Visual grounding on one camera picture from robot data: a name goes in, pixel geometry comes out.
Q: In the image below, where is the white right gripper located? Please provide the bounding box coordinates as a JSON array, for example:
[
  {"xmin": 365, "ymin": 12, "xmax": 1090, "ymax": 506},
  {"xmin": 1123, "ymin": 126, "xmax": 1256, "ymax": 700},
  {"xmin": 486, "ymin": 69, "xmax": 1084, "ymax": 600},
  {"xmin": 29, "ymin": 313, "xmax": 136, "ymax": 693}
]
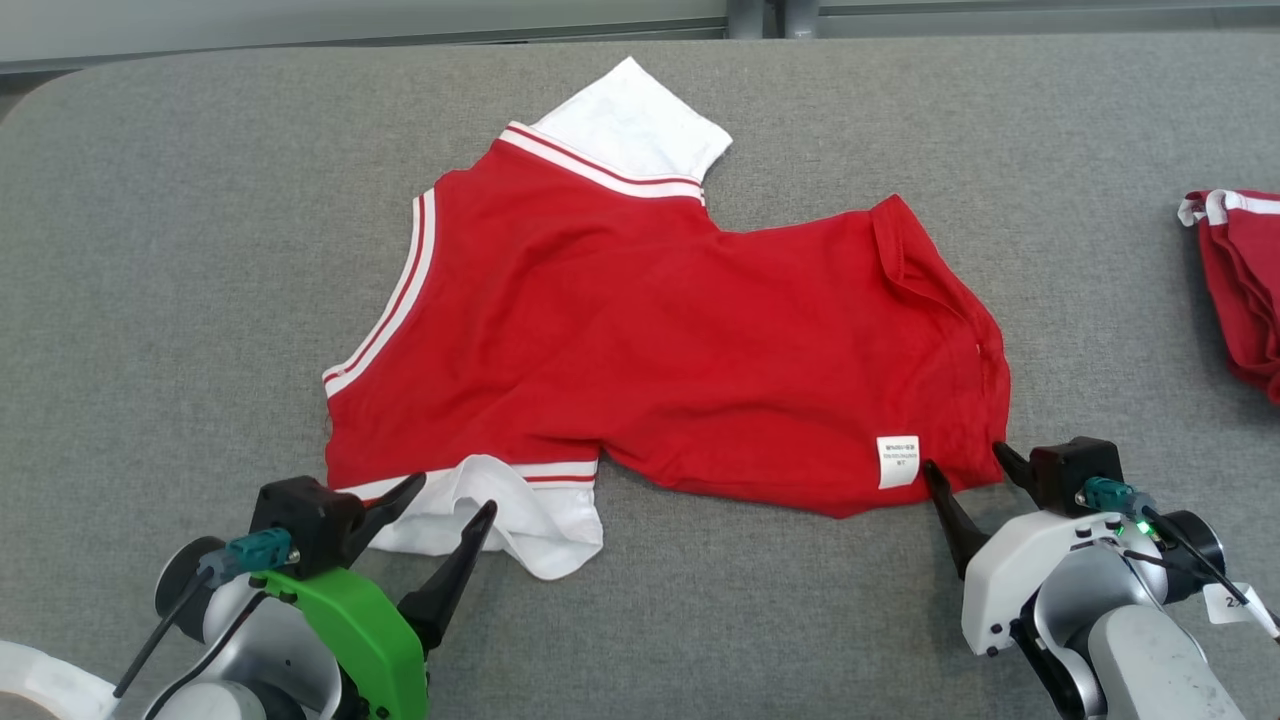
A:
[{"xmin": 921, "ymin": 440, "xmax": 1163, "ymax": 658}]

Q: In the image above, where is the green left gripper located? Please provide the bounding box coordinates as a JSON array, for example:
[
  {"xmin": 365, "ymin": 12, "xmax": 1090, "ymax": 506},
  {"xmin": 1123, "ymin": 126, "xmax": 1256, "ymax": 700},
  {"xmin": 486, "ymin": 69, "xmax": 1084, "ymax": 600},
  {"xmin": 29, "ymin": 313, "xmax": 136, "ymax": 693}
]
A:
[{"xmin": 260, "ymin": 471, "xmax": 499, "ymax": 720}]

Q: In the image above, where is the red white basketball jersey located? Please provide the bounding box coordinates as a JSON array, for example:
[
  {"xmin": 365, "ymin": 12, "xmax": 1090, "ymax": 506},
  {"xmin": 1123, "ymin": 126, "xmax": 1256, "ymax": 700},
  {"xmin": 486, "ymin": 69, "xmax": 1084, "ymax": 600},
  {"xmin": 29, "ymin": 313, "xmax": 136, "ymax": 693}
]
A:
[{"xmin": 322, "ymin": 56, "xmax": 1012, "ymax": 582}]

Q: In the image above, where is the folded red white garment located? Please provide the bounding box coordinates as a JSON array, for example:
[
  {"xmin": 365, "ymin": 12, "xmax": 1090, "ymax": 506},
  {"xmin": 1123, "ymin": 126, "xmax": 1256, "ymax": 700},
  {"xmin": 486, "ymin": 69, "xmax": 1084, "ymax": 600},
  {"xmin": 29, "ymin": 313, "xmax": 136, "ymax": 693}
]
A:
[{"xmin": 1177, "ymin": 187, "xmax": 1280, "ymax": 407}]

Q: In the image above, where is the white paper tag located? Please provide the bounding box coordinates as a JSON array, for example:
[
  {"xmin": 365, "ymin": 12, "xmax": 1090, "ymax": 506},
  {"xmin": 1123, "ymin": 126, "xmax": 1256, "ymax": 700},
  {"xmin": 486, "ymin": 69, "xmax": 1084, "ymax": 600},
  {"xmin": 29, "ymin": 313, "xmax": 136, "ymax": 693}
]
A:
[{"xmin": 1202, "ymin": 582, "xmax": 1263, "ymax": 628}]

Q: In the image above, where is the grey fabric sofa seat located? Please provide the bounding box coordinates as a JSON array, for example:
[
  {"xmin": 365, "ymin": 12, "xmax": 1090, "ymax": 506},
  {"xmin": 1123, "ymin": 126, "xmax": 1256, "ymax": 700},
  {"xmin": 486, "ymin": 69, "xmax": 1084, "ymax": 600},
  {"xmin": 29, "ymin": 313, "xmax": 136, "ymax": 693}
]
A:
[{"xmin": 0, "ymin": 28, "xmax": 1280, "ymax": 720}]

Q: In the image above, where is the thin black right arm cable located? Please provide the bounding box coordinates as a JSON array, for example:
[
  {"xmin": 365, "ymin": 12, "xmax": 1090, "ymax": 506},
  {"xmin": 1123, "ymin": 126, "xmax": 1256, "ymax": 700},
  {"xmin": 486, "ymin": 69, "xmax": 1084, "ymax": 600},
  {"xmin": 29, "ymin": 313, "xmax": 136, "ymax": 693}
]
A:
[{"xmin": 1140, "ymin": 505, "xmax": 1280, "ymax": 643}]

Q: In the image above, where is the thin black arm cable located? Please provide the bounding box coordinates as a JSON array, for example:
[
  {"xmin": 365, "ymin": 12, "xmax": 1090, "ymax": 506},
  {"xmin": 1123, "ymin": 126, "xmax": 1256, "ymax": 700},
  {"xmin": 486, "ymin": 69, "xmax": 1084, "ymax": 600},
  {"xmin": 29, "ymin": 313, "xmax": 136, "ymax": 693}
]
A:
[
  {"xmin": 1140, "ymin": 505, "xmax": 1280, "ymax": 643},
  {"xmin": 112, "ymin": 568, "xmax": 217, "ymax": 700}
]

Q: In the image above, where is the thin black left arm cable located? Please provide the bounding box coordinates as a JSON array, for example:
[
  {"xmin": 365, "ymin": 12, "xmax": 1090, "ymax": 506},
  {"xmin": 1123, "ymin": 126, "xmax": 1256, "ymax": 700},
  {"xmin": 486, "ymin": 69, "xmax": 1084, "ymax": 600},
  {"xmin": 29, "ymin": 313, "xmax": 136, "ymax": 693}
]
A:
[{"xmin": 112, "ymin": 568, "xmax": 217, "ymax": 700}]

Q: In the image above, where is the grey upright partition frame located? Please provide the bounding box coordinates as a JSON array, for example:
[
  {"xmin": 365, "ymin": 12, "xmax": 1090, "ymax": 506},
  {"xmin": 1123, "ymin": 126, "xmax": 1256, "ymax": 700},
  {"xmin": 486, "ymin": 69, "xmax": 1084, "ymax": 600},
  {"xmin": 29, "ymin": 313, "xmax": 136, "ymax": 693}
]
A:
[{"xmin": 727, "ymin": 0, "xmax": 823, "ymax": 40}]

